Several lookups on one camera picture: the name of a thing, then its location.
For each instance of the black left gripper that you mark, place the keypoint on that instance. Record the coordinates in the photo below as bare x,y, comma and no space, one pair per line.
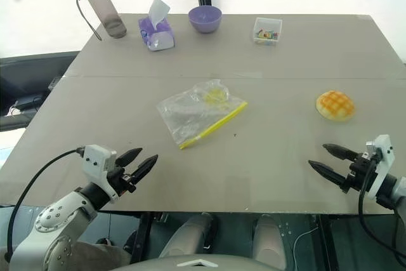
122,182

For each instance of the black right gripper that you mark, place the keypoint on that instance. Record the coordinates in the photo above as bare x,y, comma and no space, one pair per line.
360,172

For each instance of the round yellow pineapple bun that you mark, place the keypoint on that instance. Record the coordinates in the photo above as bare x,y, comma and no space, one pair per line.
335,106

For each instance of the clear zip bag yellow seal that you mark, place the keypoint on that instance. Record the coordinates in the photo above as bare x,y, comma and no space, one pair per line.
190,112

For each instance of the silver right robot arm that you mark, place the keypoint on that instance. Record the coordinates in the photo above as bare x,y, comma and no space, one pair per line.
398,188

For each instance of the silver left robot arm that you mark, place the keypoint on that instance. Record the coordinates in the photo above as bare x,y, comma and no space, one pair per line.
57,217

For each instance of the grey left robot leg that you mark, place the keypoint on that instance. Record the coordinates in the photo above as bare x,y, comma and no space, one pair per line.
190,233

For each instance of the grey robot leg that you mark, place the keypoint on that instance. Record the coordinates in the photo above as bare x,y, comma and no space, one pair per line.
190,233
269,242

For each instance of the brown cushion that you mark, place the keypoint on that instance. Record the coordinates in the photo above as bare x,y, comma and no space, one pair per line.
101,256

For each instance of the grey right robot leg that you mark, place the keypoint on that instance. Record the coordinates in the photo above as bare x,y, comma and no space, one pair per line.
269,242

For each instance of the grey robot torso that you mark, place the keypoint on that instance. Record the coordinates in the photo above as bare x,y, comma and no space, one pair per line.
196,264

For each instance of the black device on shelf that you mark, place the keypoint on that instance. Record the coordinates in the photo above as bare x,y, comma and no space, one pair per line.
27,102

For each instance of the purple tissue pack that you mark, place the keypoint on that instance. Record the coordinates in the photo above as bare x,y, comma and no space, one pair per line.
157,34

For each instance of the dark side shelf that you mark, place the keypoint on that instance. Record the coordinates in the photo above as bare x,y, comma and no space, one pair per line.
28,71

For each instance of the clear box of coloured clips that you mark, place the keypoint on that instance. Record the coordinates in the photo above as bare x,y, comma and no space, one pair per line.
268,31

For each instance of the purple plastic bowl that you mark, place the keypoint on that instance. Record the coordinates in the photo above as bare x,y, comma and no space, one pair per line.
204,20

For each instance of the smoky water bottle black cap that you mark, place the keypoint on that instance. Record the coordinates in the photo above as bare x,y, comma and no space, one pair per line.
104,7

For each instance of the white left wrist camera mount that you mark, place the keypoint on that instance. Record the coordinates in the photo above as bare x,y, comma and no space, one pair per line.
95,156

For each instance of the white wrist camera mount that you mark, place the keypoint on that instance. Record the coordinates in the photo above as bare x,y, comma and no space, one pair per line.
385,153
95,156

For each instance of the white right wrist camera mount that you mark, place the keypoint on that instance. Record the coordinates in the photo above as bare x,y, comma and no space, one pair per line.
385,153

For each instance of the black table frame leg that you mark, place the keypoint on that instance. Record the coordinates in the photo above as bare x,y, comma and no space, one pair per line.
326,242

